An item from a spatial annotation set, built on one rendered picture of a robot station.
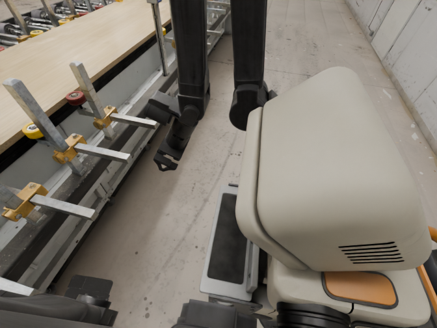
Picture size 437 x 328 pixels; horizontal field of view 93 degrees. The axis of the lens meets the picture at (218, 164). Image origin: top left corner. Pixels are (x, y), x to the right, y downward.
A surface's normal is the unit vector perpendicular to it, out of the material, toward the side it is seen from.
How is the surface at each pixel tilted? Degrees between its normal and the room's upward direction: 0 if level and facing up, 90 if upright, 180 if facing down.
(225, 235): 0
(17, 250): 0
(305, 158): 42
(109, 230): 0
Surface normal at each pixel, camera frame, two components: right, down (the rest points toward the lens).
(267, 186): -0.63, -0.59
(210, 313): -0.11, -0.66
